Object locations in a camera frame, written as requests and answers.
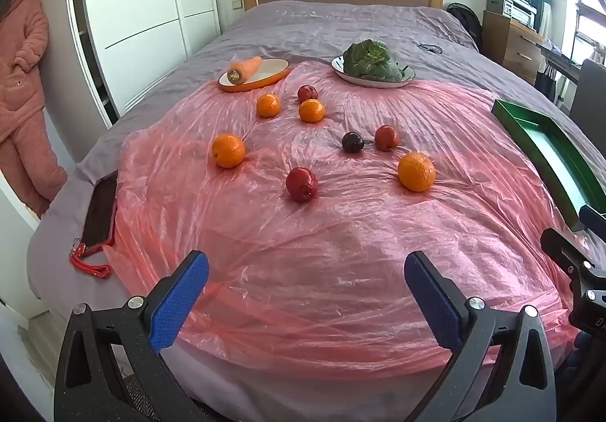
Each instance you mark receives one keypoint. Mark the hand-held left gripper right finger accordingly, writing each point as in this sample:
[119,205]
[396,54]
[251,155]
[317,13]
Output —
[433,299]

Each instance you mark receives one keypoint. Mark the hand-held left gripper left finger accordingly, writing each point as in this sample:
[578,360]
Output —
[182,294]

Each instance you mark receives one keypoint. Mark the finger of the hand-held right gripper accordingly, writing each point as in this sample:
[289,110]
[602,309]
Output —
[566,254]
[594,216]

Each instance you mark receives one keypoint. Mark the green tray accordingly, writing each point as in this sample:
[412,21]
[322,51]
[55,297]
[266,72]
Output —
[544,138]

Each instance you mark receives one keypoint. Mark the large orange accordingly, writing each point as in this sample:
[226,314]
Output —
[416,172]
[228,151]

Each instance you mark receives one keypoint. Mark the small orange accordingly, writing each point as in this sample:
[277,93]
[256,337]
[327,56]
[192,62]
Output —
[268,105]
[312,110]

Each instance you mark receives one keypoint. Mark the phone in red case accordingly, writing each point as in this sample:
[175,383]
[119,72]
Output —
[100,209]

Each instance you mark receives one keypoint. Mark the pink plastic sheet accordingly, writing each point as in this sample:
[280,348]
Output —
[331,237]

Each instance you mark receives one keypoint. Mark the dark chair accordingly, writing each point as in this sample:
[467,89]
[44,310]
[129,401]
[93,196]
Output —
[592,86]

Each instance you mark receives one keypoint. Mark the black bag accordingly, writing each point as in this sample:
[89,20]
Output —
[545,81]

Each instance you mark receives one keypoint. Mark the desk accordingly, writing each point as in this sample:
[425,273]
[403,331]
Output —
[561,60]

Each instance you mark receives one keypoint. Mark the red apple front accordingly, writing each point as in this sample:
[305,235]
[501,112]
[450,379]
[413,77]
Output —
[301,184]

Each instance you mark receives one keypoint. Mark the red apple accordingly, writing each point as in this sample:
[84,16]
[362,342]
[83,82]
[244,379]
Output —
[301,184]
[307,93]

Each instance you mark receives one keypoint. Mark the reddish round fruit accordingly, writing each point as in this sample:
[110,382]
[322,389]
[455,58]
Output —
[387,137]

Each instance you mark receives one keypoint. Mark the dark purple plum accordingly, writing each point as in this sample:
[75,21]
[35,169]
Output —
[352,142]

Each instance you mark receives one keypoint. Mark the wooden nightstand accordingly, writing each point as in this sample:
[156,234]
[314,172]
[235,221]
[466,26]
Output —
[516,48]

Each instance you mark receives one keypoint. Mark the window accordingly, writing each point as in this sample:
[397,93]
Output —
[592,15]

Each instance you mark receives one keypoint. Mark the white printer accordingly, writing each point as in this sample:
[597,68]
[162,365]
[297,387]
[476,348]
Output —
[521,10]

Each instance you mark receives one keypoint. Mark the white rimmed plate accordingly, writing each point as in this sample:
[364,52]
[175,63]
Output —
[362,80]

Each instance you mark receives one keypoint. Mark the black backpack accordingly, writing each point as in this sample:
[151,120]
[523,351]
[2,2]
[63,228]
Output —
[466,24]

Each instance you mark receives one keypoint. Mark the carrot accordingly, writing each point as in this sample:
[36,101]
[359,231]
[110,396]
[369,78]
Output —
[244,70]

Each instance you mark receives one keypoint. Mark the black glasses on bed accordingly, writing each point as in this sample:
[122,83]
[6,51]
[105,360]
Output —
[428,48]

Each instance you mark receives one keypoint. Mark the red apple top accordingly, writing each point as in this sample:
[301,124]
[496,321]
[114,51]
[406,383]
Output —
[307,93]

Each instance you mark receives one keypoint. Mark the orange oval dish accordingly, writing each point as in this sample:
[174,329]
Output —
[272,72]

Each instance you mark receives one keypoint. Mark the green bok choy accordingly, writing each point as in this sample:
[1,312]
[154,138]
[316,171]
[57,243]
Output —
[371,58]

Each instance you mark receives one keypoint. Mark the pink padded pajamas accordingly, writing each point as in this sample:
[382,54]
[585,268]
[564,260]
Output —
[23,72]

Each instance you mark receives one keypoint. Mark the grey purple bedspread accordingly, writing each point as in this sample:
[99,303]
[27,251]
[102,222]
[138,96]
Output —
[331,29]

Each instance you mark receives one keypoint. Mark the white wardrobe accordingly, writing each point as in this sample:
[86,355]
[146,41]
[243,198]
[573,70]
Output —
[137,1]

